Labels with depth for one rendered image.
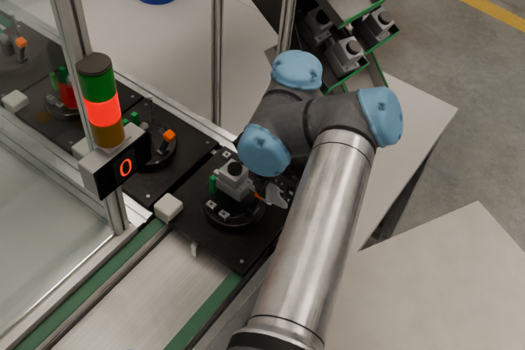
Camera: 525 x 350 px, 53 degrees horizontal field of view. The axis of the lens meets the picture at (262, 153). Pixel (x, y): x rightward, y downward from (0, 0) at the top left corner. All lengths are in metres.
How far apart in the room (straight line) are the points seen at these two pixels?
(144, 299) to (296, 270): 0.63
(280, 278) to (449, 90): 2.67
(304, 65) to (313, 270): 0.36
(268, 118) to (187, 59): 0.96
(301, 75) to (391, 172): 0.71
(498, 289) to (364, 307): 0.32
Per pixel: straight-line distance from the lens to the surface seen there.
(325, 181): 0.58
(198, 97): 1.54
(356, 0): 1.05
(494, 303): 1.31
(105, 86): 0.79
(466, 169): 2.74
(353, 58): 1.09
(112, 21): 1.83
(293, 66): 0.78
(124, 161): 0.92
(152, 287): 1.12
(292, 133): 0.69
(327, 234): 0.54
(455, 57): 3.38
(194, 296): 1.11
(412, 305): 1.23
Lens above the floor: 1.91
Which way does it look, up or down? 49 degrees down
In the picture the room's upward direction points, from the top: 6 degrees clockwise
